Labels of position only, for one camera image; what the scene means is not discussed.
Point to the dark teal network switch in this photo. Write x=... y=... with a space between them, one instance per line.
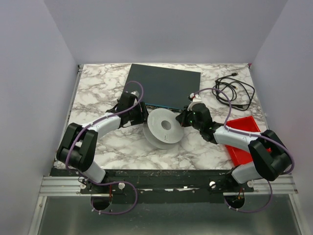
x=163 y=87

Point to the grey cable spool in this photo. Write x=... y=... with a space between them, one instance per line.
x=162 y=130

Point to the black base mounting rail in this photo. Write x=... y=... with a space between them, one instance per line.
x=129 y=194

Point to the red plastic bin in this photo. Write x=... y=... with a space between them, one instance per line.
x=239 y=153

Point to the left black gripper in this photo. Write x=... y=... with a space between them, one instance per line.
x=142 y=111

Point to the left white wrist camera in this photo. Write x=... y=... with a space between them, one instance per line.
x=136 y=94

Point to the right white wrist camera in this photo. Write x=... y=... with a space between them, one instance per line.
x=194 y=99

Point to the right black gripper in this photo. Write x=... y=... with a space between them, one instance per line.
x=184 y=118

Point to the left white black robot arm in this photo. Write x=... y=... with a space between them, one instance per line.
x=78 y=145

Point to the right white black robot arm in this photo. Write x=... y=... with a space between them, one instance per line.
x=270 y=158

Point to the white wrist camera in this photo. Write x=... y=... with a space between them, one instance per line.
x=194 y=99
x=136 y=94

